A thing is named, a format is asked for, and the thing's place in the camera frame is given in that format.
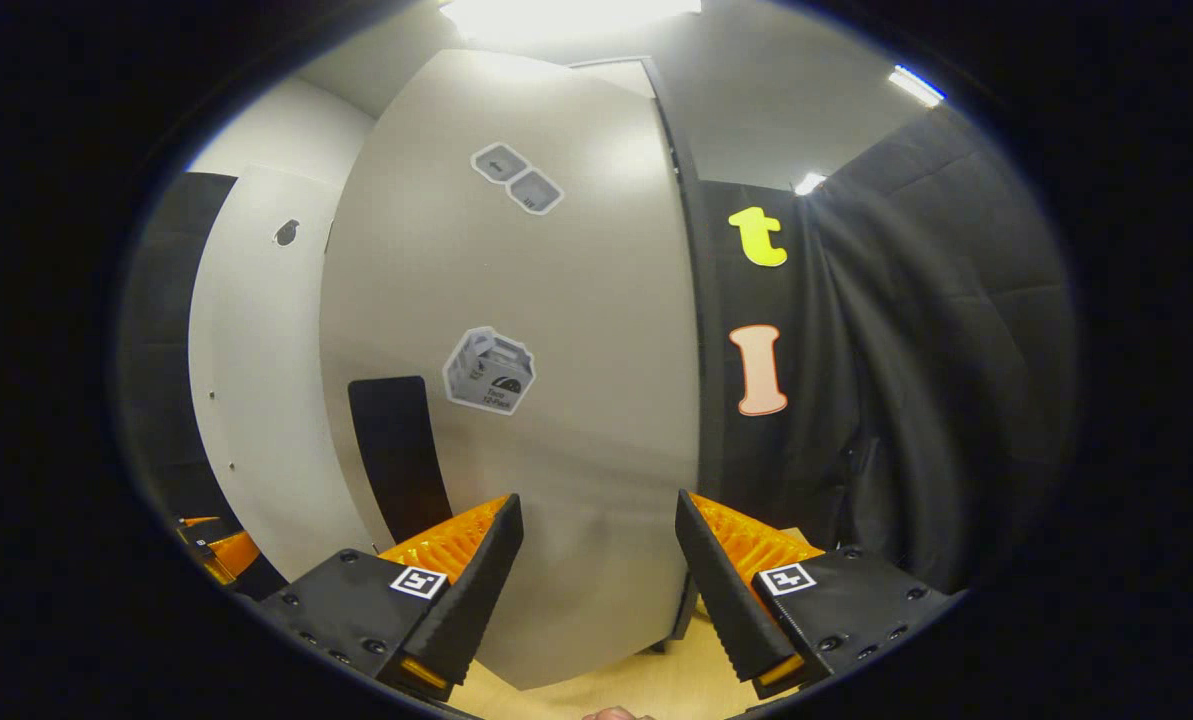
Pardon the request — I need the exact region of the black door handle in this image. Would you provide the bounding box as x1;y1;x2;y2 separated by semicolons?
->
347;376;454;546

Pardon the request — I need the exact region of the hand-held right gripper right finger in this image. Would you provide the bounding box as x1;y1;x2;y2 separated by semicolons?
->
674;490;962;701

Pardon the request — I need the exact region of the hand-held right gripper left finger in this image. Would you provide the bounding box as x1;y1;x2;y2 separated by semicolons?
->
256;492;525;701

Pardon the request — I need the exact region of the rectangular ceiling light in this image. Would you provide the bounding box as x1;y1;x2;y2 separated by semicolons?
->
888;65;947;108

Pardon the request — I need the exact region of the large ceiling light panel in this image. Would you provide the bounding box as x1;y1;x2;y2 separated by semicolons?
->
436;0;702;46

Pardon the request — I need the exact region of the white cabinet door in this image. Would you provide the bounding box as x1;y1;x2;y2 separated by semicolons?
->
318;48;702;691
188;165;382;583

